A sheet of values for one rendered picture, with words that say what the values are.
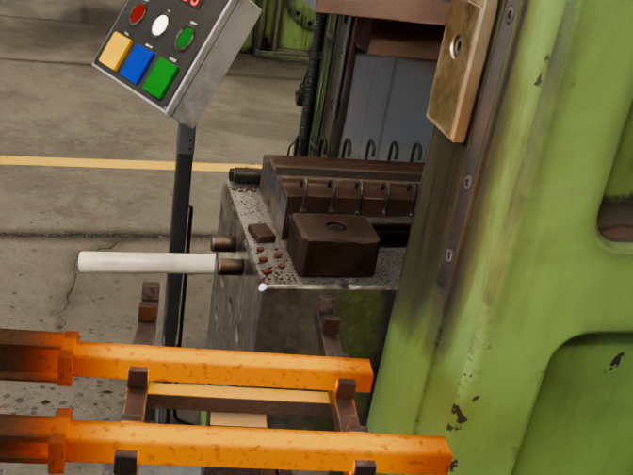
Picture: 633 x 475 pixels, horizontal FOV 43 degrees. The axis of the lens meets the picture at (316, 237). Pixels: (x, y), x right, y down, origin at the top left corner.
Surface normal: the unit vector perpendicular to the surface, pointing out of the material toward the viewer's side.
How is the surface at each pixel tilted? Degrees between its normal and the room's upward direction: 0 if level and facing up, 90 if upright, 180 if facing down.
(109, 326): 0
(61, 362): 90
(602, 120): 89
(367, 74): 90
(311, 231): 0
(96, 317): 0
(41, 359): 90
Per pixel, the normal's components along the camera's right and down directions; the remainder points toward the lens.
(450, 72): -0.96, -0.03
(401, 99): 0.23, 0.46
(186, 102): 0.62, 0.43
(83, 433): 0.15, -0.89
